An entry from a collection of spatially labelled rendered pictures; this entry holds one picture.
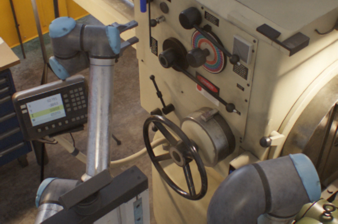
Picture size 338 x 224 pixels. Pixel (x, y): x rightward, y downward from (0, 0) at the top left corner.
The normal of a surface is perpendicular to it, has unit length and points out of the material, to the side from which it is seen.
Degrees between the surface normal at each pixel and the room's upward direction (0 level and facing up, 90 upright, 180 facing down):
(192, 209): 90
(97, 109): 58
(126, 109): 0
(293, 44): 0
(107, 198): 0
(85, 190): 28
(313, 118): 43
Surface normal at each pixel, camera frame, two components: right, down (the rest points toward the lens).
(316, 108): -0.44, -0.33
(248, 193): -0.15, -0.15
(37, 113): 0.40, 0.34
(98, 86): -0.12, 0.19
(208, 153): -0.36, 0.55
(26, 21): 0.65, 0.52
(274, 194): 0.22, 0.12
